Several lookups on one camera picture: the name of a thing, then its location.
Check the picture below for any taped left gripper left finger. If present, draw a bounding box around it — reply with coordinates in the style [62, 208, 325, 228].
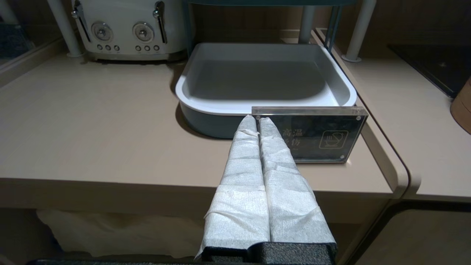
[195, 114, 271, 258]

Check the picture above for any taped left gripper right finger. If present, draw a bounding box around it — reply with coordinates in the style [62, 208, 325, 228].
[258, 116, 337, 244]

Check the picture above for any bamboo steamer basket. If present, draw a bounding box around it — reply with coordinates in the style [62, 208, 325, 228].
[450, 77, 471, 135]

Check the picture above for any clear acrylic sign block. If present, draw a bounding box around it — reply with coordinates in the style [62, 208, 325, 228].
[252, 106, 368, 164]

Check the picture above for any three-tier teal tray rack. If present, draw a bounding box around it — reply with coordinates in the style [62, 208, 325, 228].
[175, 0, 363, 139]

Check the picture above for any white metal shelf pole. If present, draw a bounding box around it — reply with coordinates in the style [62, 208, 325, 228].
[341, 0, 378, 63]
[0, 0, 19, 25]
[46, 0, 86, 58]
[298, 7, 317, 45]

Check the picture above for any black induction cooktop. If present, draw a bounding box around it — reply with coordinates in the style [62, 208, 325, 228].
[387, 43, 471, 98]

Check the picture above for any white retro toaster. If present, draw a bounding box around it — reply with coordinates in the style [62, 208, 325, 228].
[72, 0, 188, 62]

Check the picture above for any small dark acrylic sign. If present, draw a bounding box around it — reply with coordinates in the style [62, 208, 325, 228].
[0, 23, 36, 68]

